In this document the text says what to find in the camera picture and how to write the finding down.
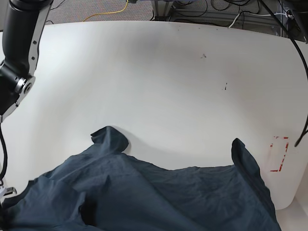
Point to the red tape rectangle marking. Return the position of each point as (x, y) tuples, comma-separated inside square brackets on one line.
[(277, 153)]

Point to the dark navy t-shirt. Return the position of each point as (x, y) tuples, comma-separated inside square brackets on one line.
[(104, 189)]

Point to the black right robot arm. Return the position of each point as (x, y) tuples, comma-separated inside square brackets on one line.
[(23, 26)]

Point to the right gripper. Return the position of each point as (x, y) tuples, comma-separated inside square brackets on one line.
[(6, 191)]

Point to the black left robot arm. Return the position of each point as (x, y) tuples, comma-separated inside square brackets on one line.
[(299, 9)]

